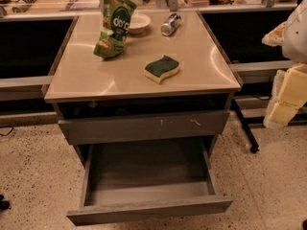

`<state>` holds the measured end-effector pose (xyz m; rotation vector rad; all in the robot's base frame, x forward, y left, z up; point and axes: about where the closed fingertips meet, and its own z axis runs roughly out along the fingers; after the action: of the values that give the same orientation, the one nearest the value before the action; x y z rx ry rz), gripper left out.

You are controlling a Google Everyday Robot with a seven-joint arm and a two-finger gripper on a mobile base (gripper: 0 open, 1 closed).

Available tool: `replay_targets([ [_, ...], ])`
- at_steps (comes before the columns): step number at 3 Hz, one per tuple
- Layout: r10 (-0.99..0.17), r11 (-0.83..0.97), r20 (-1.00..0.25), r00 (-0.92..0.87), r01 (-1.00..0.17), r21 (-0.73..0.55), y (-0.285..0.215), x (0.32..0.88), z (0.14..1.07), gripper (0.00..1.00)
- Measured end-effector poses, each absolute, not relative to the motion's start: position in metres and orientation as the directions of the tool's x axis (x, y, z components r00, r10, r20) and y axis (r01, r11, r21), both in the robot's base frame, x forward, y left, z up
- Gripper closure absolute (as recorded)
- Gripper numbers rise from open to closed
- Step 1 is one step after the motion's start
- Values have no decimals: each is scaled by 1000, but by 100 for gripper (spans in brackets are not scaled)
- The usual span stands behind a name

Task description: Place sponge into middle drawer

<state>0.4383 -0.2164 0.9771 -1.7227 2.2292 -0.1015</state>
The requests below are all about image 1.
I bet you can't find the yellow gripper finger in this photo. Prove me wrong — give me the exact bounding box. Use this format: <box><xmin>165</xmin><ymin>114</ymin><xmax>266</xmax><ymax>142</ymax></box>
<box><xmin>262</xmin><ymin>22</ymin><xmax>285</xmax><ymax>47</ymax></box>
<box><xmin>263</xmin><ymin>63</ymin><xmax>307</xmax><ymax>129</ymax></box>

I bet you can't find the green and yellow sponge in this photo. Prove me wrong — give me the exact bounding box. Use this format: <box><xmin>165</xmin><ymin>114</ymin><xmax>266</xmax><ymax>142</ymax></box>
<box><xmin>144</xmin><ymin>56</ymin><xmax>179</xmax><ymax>84</ymax></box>

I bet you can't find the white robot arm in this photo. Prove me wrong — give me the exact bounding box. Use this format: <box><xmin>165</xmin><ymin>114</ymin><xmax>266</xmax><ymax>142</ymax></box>
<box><xmin>262</xmin><ymin>0</ymin><xmax>307</xmax><ymax>128</ymax></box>

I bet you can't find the open middle drawer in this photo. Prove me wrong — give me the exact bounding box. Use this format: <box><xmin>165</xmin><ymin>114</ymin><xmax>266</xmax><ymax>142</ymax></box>
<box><xmin>67</xmin><ymin>137</ymin><xmax>232</xmax><ymax>226</ymax></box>

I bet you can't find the grey drawer cabinet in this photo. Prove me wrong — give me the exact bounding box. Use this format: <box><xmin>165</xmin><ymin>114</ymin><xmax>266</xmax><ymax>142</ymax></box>
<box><xmin>45</xmin><ymin>11</ymin><xmax>240</xmax><ymax>161</ymax></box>

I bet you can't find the top grey drawer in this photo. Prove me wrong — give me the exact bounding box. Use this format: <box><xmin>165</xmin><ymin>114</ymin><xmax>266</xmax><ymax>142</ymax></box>
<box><xmin>59</xmin><ymin>110</ymin><xmax>229</xmax><ymax>146</ymax></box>

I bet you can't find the silver blue soda can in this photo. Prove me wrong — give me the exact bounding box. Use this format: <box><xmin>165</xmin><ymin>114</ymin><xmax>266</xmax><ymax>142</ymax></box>
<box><xmin>160</xmin><ymin>12</ymin><xmax>181</xmax><ymax>36</ymax></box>

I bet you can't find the green snack bag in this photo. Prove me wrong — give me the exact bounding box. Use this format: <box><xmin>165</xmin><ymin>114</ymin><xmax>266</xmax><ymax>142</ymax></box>
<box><xmin>93</xmin><ymin>0</ymin><xmax>136</xmax><ymax>59</ymax></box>

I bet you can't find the black object on floor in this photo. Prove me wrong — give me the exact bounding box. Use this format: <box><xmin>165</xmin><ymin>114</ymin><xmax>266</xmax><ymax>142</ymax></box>
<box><xmin>0</xmin><ymin>195</ymin><xmax>10</xmax><ymax>211</ymax></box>

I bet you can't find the black table leg frame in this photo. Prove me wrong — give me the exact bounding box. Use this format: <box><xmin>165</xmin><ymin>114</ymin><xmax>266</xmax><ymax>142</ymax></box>
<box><xmin>230</xmin><ymin>99</ymin><xmax>307</xmax><ymax>153</ymax></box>

